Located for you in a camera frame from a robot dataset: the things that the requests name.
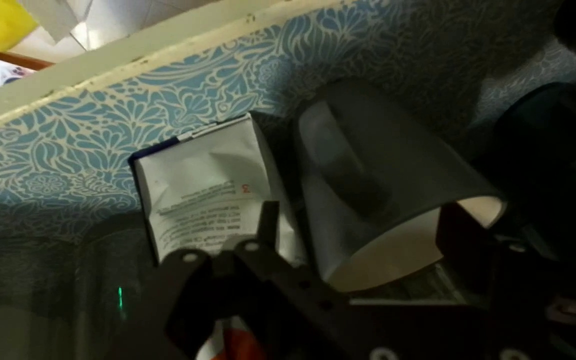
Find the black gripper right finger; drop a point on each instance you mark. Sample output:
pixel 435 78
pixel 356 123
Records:
pixel 529 301

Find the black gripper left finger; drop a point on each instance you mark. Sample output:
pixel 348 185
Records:
pixel 213 289

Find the white folded paper packet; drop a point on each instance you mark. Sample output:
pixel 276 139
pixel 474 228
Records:
pixel 204 188

